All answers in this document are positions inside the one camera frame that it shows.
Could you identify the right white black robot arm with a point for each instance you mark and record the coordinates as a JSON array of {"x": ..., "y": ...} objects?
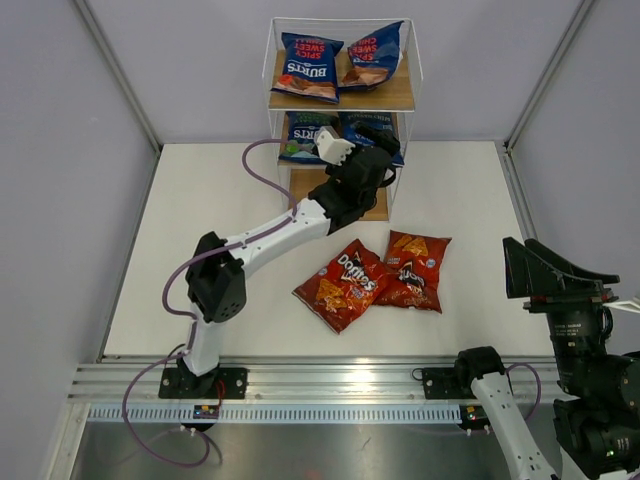
[{"x": 597, "y": 428}]

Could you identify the Kettle sea salt vinegar bag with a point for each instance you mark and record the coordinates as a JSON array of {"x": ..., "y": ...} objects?
[{"x": 349, "y": 120}]

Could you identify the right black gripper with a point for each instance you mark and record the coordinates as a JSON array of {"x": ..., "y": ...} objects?
[{"x": 529, "y": 274}]

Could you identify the Burts sea salt vinegar bag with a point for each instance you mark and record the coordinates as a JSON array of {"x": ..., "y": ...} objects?
[{"x": 301, "y": 130}]

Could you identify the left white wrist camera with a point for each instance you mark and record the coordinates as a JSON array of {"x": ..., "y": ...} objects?
[{"x": 331, "y": 148}]

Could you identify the large red Doritos bag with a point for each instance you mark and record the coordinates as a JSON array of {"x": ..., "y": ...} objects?
[{"x": 342, "y": 291}]

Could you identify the Burts spicy chilli bag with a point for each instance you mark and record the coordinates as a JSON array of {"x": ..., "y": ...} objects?
[
  {"x": 374, "y": 59},
  {"x": 309, "y": 68}
]

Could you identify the white wire wooden shelf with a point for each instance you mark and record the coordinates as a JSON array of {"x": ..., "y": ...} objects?
[{"x": 399, "y": 96}]

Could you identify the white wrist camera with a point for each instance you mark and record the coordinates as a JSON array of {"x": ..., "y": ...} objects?
[
  {"x": 631, "y": 305},
  {"x": 331, "y": 148}
]

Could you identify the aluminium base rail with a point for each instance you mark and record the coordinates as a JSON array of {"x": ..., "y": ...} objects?
[{"x": 280, "y": 379}]

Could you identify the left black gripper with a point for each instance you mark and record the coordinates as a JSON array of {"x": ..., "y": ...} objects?
[{"x": 382, "y": 139}]

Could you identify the small red Doritos bag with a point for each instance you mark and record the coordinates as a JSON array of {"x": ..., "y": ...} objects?
[{"x": 415, "y": 261}]

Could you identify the white slotted cable duct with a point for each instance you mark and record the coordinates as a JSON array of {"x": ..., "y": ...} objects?
[{"x": 279, "y": 414}]

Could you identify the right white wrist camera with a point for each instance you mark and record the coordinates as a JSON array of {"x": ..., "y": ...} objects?
[{"x": 631, "y": 305}]

